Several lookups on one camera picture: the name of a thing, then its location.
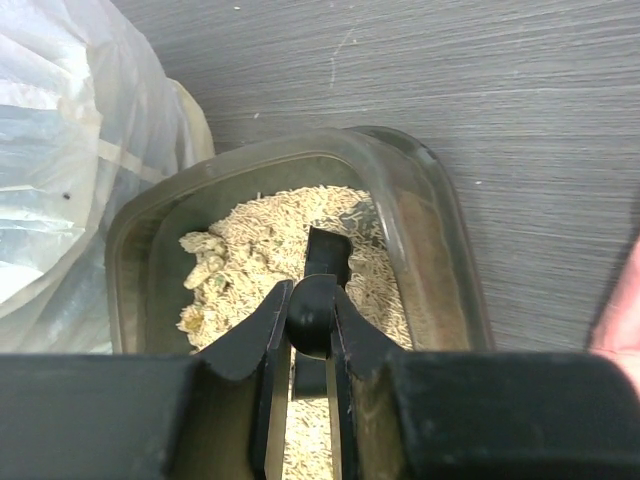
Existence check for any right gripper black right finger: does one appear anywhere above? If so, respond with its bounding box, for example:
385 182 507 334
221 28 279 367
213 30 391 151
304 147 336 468
327 290 639 479

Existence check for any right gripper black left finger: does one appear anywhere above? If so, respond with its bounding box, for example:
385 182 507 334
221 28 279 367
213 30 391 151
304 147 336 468
1 281 293 479

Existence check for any black slotted litter scoop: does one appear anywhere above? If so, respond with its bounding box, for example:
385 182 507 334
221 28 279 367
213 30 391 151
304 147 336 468
286 227 353 401

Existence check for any beige cat litter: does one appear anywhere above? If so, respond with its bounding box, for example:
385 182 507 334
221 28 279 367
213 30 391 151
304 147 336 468
174 183 415 480

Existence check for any dark translucent litter box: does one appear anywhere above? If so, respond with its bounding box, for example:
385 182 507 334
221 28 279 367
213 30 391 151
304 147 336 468
103 124 496 480

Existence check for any pink cloth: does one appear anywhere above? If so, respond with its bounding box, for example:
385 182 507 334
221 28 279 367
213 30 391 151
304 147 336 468
589 240 640 390

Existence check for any translucent plastic trash bag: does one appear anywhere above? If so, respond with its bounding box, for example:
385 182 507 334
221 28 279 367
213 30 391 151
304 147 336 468
1 1 214 353

